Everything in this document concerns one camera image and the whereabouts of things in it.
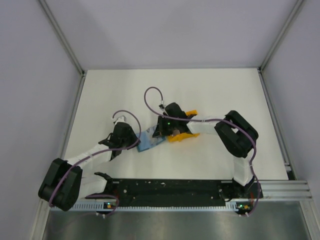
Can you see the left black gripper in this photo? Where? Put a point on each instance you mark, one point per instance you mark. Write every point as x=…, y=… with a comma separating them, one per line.
x=130, y=132

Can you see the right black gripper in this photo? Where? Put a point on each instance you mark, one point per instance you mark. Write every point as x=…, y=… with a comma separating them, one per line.
x=160, y=130

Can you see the orange plastic card stand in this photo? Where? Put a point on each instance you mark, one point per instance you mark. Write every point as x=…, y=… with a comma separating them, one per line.
x=184, y=135

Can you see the blue leather card holder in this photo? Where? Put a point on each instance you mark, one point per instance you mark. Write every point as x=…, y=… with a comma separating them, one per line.
x=147, y=143

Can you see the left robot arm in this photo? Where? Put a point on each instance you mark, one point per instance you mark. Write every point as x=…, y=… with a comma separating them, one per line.
x=67, y=181

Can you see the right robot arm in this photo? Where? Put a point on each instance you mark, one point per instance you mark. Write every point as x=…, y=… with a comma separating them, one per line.
x=236, y=133

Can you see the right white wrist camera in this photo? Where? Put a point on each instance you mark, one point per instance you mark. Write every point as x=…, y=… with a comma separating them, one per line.
x=162, y=105

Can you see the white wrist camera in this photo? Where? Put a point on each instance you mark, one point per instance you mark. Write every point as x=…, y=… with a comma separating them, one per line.
x=162, y=105
x=120, y=119

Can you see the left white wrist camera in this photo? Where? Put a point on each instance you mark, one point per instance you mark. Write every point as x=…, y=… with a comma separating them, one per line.
x=120, y=119

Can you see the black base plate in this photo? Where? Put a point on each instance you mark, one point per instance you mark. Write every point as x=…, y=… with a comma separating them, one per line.
x=133, y=192

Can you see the grey cable duct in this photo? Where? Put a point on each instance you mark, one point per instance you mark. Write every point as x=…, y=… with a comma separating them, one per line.
x=102, y=207

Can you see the aluminium frame rail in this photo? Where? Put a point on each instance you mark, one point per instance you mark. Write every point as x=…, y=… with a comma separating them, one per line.
x=271, y=189

